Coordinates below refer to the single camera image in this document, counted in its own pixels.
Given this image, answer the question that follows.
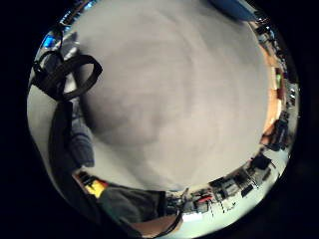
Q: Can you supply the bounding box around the gray cloth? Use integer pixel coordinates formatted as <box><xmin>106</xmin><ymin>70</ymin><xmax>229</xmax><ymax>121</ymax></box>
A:
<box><xmin>71</xmin><ymin>0</ymin><xmax>271</xmax><ymax>193</ymax></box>

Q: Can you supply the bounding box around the yellow box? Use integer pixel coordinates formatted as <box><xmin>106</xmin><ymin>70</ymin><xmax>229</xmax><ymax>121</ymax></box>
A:
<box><xmin>83</xmin><ymin>178</ymin><xmax>109</xmax><ymax>198</ymax></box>

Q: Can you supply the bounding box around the orange wooden shelf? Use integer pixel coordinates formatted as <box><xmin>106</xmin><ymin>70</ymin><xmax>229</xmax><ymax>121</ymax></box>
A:
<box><xmin>260</xmin><ymin>43</ymin><xmax>287</xmax><ymax>135</ymax></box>

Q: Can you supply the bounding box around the black cable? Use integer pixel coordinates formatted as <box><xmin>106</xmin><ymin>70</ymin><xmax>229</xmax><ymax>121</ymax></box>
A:
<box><xmin>153</xmin><ymin>198</ymin><xmax>185</xmax><ymax>239</ymax></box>

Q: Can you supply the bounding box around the blue lit monitor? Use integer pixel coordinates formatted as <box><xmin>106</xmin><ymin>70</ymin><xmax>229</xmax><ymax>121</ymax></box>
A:
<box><xmin>41</xmin><ymin>34</ymin><xmax>58</xmax><ymax>50</ymax></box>

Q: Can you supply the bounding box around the desk with black equipment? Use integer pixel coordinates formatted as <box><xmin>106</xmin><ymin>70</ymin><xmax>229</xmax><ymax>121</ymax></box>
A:
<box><xmin>167</xmin><ymin>150</ymin><xmax>283</xmax><ymax>217</ymax></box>

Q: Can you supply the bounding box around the the person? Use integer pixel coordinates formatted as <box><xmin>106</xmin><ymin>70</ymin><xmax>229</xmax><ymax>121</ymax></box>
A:
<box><xmin>98</xmin><ymin>185</ymin><xmax>183</xmax><ymax>239</ymax></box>

